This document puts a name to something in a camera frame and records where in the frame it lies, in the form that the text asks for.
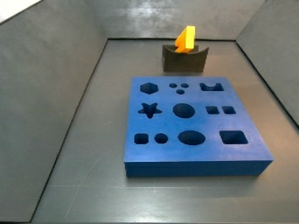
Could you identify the yellow double-square peg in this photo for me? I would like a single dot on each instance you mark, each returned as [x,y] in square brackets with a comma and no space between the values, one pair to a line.
[186,40]

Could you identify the blue shape-sorting board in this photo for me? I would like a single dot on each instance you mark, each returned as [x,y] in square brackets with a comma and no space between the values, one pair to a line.
[189,129]

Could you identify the black curved holder stand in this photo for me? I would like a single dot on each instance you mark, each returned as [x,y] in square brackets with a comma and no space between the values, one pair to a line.
[184,62]

